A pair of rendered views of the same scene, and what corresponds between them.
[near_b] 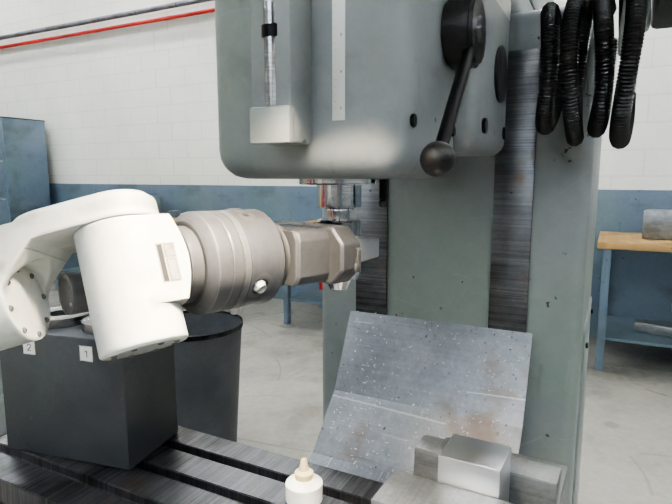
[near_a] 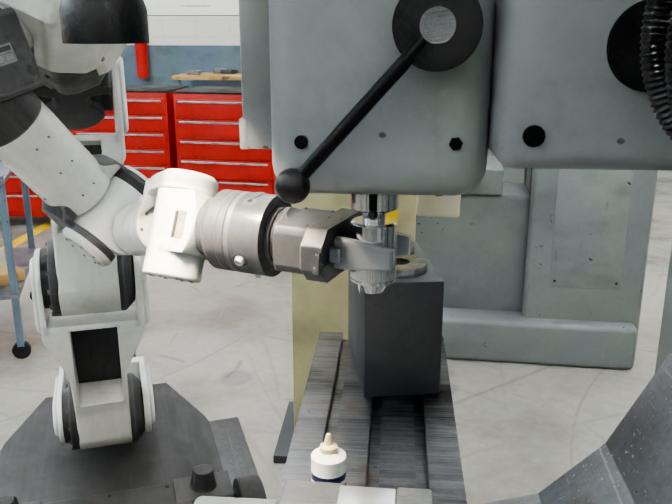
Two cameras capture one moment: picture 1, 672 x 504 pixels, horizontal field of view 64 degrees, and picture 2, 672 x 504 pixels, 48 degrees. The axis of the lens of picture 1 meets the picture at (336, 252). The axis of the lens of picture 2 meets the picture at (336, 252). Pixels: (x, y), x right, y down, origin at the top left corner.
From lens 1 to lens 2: 0.73 m
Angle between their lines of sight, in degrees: 66
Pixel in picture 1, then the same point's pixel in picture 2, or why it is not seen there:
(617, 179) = not seen: outside the picture
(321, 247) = (296, 243)
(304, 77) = (263, 91)
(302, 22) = (259, 43)
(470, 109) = (499, 114)
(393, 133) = (278, 153)
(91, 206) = (160, 177)
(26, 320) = not seen: hidden behind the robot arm
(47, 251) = not seen: hidden behind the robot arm
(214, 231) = (209, 209)
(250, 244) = (229, 225)
